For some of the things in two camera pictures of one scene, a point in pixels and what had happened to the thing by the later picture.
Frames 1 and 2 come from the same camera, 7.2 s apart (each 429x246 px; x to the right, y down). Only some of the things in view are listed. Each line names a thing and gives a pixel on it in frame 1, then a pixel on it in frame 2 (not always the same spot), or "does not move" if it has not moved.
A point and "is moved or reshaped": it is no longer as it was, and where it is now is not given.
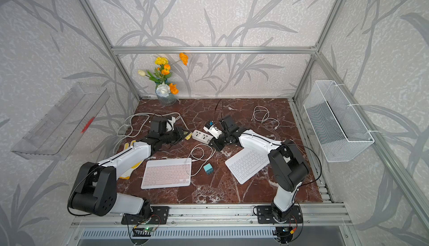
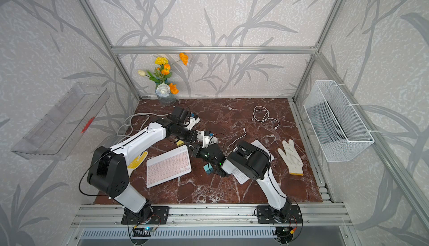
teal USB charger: x=208 y=169 does not move
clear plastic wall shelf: x=56 y=135 does not move
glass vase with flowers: x=166 y=92 does not move
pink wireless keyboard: x=163 y=173 is moved or reshaped
